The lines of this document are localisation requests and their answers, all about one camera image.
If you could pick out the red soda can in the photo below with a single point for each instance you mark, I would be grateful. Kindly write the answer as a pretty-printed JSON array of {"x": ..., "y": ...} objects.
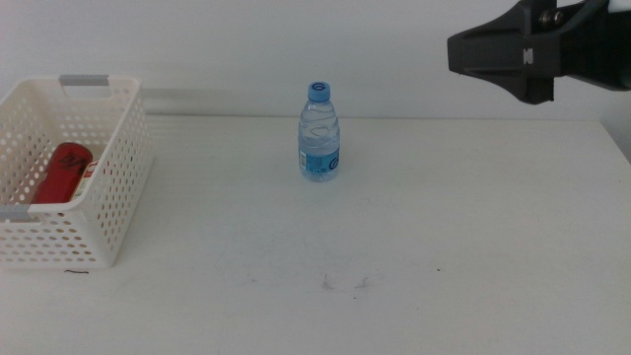
[{"x": 61, "y": 172}]

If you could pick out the white perforated plastic basket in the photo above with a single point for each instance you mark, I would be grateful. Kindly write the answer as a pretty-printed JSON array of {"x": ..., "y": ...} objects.
[{"x": 54, "y": 207}]

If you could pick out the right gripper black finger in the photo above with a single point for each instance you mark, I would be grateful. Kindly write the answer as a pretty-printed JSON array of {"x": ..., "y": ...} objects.
[{"x": 493, "y": 51}]

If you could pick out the blue cap water bottle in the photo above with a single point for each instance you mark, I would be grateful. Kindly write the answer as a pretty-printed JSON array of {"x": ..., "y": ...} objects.
[{"x": 319, "y": 143}]

